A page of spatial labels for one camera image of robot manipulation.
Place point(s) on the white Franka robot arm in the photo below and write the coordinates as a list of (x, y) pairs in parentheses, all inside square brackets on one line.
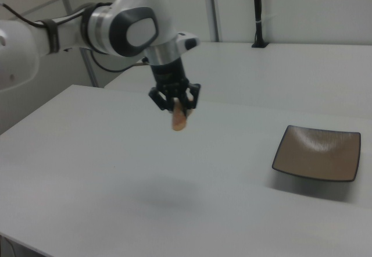
[(136, 7)]

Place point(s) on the white side table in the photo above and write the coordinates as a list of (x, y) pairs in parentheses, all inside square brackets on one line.
[(261, 74)]

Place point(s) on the black camera stand pole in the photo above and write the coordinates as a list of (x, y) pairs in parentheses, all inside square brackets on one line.
[(258, 12)]

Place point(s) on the square brown ceramic plate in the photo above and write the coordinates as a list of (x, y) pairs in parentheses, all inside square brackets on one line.
[(316, 155)]

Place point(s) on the grey partition frame post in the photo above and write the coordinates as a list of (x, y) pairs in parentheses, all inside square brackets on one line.
[(212, 10)]

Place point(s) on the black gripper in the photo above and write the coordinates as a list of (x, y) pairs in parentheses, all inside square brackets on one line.
[(168, 75)]

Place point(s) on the orange sugared bread piece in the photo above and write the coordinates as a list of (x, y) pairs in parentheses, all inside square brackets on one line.
[(178, 120)]

